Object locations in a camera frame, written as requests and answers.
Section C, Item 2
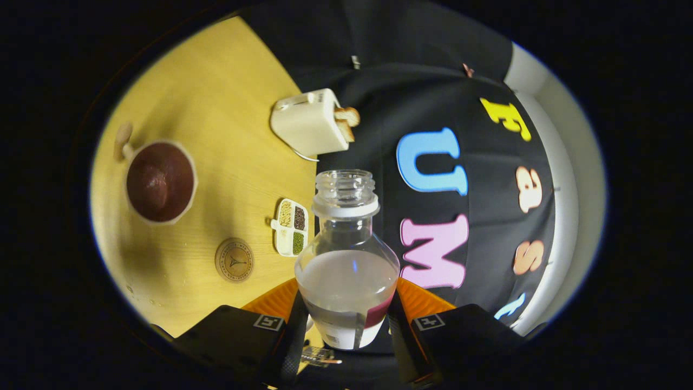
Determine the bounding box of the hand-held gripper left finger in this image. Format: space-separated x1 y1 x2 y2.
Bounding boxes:
152 277 310 388

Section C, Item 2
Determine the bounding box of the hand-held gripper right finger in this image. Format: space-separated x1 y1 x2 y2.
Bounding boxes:
387 276 528 388

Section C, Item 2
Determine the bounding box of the clear plastic juice bottle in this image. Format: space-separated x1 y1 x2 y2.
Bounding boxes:
294 169 401 351

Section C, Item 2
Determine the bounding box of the round brown coaster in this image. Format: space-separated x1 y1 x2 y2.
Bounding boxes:
214 237 255 283

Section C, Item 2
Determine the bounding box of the beige cup with wooden handle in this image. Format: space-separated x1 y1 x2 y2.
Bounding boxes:
114 122 199 226

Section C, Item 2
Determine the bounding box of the white divided snack dish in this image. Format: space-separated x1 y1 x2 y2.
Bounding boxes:
270 198 310 257

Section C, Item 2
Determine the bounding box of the cream toaster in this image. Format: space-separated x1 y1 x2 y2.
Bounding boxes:
270 88 350 157

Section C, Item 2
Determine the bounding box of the wooden table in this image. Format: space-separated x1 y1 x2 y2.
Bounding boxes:
89 15 325 374

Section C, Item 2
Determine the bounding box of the black backdrop cloth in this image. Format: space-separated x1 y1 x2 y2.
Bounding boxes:
238 0 558 388

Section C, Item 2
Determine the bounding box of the small wire basket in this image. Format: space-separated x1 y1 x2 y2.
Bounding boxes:
300 346 343 369

